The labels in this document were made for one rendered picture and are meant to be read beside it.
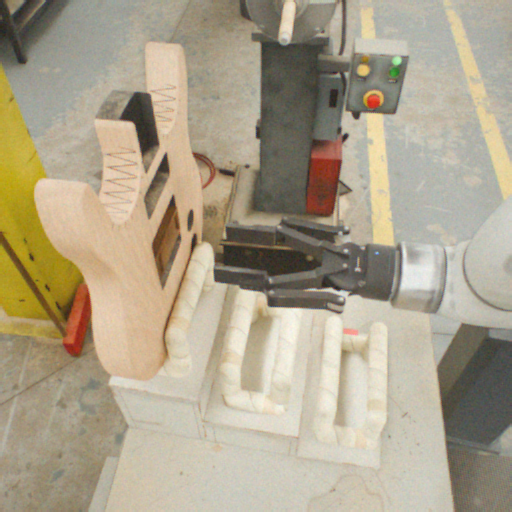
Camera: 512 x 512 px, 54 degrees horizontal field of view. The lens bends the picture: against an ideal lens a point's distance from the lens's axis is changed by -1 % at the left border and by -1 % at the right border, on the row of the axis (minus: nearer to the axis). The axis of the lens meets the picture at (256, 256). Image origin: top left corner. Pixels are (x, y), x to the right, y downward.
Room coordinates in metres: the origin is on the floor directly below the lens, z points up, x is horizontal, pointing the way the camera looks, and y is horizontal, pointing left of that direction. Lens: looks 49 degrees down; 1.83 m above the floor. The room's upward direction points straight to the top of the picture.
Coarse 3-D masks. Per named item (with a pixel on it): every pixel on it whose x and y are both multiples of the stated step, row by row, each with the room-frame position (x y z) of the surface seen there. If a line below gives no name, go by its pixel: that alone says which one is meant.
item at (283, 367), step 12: (288, 312) 0.47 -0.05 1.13; (300, 312) 0.48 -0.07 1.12; (288, 324) 0.45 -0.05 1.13; (288, 336) 0.43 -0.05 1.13; (276, 348) 0.41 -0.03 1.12; (288, 348) 0.41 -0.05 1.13; (276, 360) 0.39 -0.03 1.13; (288, 360) 0.38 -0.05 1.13; (276, 372) 0.36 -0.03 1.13; (288, 372) 0.36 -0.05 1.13; (276, 384) 0.35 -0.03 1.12; (288, 384) 0.35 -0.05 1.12
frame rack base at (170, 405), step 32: (224, 288) 0.55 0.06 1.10; (192, 320) 0.48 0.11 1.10; (224, 320) 0.51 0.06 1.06; (192, 352) 0.41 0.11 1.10; (128, 384) 0.36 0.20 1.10; (160, 384) 0.36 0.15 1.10; (192, 384) 0.36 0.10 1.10; (128, 416) 0.35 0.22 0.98; (160, 416) 0.34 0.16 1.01; (192, 416) 0.33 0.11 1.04
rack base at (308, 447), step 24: (312, 336) 0.54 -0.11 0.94; (312, 360) 0.49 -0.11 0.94; (360, 360) 0.49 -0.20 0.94; (312, 384) 0.44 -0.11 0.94; (360, 384) 0.44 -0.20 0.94; (312, 408) 0.39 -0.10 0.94; (360, 408) 0.39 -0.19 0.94; (312, 456) 0.30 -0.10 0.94; (336, 456) 0.30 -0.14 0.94; (360, 456) 0.30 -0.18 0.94
